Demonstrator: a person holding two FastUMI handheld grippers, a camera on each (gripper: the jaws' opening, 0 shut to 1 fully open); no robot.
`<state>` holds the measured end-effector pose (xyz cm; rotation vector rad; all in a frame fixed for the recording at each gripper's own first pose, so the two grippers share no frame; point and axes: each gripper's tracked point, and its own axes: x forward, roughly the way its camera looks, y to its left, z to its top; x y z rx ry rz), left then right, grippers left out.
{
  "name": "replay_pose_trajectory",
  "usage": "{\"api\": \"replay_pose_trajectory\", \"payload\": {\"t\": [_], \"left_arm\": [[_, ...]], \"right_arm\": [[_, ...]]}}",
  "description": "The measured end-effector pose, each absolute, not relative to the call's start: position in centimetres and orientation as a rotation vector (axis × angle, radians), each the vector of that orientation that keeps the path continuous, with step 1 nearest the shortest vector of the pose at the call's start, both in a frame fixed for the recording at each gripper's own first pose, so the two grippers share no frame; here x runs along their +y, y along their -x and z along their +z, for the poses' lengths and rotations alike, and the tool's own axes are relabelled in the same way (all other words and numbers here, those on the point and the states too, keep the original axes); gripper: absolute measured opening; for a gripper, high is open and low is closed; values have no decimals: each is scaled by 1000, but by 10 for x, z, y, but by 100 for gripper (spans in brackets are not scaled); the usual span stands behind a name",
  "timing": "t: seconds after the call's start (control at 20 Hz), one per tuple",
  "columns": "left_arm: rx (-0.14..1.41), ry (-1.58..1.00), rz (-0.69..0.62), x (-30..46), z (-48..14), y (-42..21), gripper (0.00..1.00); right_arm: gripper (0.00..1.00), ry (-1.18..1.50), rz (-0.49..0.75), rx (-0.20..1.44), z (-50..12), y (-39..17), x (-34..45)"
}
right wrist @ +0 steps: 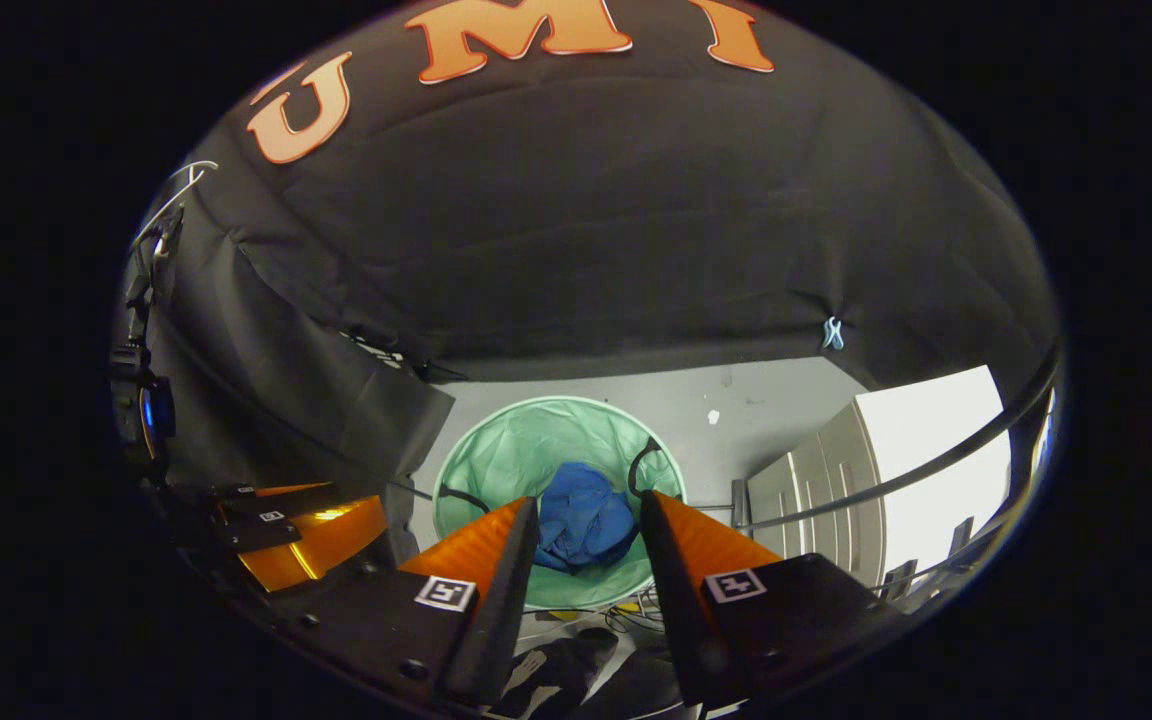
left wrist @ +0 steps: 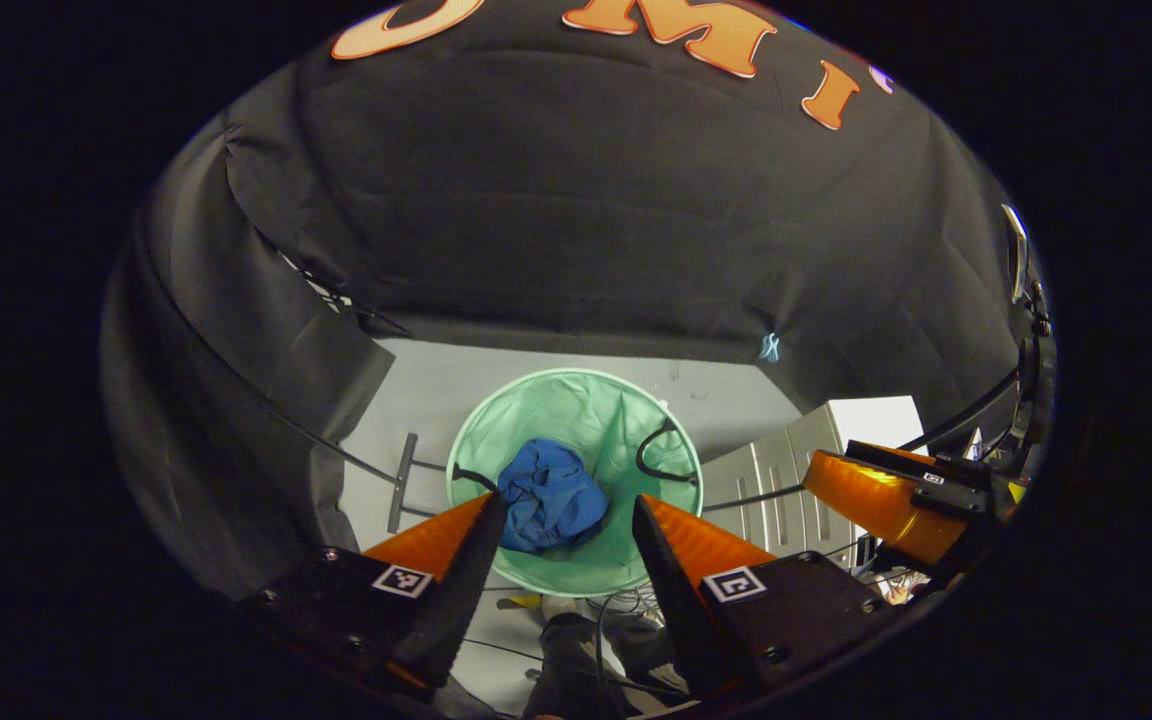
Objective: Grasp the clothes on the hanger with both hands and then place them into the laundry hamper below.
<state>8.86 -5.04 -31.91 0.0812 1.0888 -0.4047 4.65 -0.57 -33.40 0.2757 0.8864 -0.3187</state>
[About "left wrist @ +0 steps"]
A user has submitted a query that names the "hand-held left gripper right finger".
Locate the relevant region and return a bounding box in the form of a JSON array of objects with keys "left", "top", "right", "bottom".
[{"left": 631, "top": 493, "right": 889, "bottom": 701}]

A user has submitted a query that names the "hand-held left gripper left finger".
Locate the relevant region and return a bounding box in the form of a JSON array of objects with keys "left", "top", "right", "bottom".
[{"left": 239, "top": 490, "right": 511, "bottom": 701}]

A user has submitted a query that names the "blue corduroy jacket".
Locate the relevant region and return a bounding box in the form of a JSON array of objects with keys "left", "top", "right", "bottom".
[{"left": 496, "top": 437, "right": 613, "bottom": 556}]

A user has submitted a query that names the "green laundry hamper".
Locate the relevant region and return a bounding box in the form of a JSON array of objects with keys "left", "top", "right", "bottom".
[{"left": 446, "top": 367, "right": 705, "bottom": 599}]

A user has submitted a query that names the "grey drawer cabinet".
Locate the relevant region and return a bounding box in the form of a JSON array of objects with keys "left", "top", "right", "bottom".
[{"left": 701, "top": 395, "right": 927, "bottom": 561}]

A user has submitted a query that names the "person's dark trouser leg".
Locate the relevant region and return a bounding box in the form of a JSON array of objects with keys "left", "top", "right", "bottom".
[{"left": 521, "top": 595, "right": 697, "bottom": 720}]

